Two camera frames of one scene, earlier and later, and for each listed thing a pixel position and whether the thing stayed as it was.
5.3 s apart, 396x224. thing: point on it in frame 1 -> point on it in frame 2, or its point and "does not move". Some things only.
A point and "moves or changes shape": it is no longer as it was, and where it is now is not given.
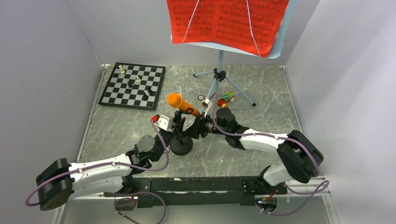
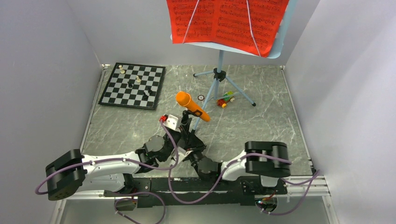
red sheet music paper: (249, 26) does not move
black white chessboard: (133, 86) does not move
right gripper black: (198, 128) -> (190, 155)
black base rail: (199, 191) does not move
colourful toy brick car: (227, 96) does not move
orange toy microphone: (175, 100) moves or changes shape
